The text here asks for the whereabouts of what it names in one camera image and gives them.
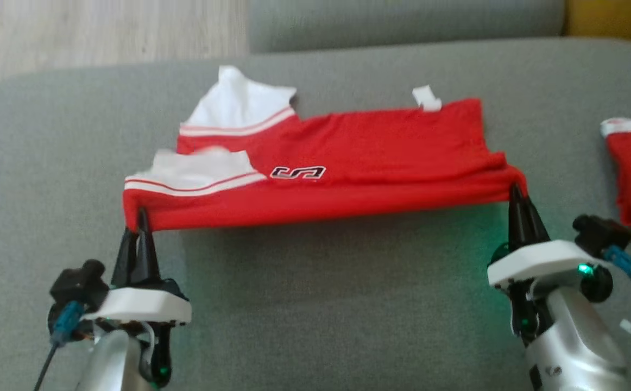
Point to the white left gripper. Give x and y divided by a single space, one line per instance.
142 307

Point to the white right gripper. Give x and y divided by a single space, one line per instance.
543 263

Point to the red white T-shirt with logo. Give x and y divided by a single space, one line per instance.
375 146

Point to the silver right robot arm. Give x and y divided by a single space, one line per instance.
581 347

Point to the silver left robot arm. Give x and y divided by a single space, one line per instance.
109 364

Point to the large yellow sofa back cushion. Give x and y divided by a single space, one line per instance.
614 16

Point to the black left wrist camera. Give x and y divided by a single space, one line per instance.
79 285

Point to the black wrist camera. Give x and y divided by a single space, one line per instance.
600 233
79 285

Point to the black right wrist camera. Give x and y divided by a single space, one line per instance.
600 233

